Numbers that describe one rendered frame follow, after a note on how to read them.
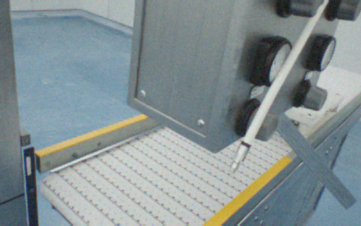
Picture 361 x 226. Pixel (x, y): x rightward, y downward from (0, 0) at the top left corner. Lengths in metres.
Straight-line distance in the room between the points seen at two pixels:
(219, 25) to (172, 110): 0.08
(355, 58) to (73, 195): 3.46
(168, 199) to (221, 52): 0.34
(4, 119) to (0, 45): 0.10
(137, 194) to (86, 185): 0.08
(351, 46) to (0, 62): 3.51
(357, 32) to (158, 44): 3.52
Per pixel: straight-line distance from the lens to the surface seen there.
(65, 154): 0.57
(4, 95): 0.50
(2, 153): 0.53
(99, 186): 0.54
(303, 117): 0.76
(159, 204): 0.52
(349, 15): 0.37
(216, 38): 0.23
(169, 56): 0.26
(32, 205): 0.61
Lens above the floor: 1.26
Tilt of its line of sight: 26 degrees down
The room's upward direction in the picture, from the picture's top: 9 degrees clockwise
